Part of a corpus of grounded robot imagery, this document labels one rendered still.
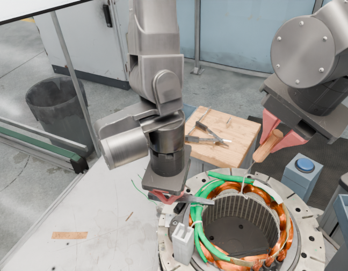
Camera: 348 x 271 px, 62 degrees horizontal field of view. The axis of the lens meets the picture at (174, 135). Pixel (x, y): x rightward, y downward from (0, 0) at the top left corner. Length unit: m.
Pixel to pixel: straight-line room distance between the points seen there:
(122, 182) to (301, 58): 0.92
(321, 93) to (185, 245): 0.32
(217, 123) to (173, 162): 0.44
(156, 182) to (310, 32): 0.32
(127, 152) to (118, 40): 2.39
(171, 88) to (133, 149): 0.10
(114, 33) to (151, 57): 2.35
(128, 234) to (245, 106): 1.97
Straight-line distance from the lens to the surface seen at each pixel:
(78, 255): 0.99
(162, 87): 0.37
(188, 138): 0.78
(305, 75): 0.26
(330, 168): 2.34
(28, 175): 2.43
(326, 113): 0.37
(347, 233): 0.74
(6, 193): 2.39
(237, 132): 0.85
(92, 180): 1.14
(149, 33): 0.37
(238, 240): 0.69
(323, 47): 0.25
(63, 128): 2.11
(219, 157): 0.77
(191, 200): 0.55
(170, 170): 0.46
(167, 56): 0.38
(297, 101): 0.35
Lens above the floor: 1.63
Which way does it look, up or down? 43 degrees down
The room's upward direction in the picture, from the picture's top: 4 degrees counter-clockwise
